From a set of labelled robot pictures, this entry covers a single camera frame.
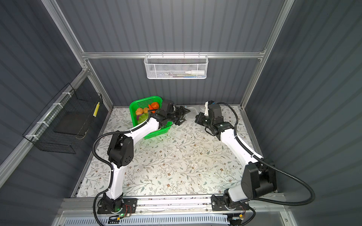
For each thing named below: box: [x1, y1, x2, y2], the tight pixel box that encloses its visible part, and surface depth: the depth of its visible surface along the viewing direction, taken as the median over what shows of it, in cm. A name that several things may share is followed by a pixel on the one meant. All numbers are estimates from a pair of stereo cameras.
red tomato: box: [150, 101, 160, 110], surface depth 118 cm
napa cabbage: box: [137, 113, 149, 125], surface depth 101 cm
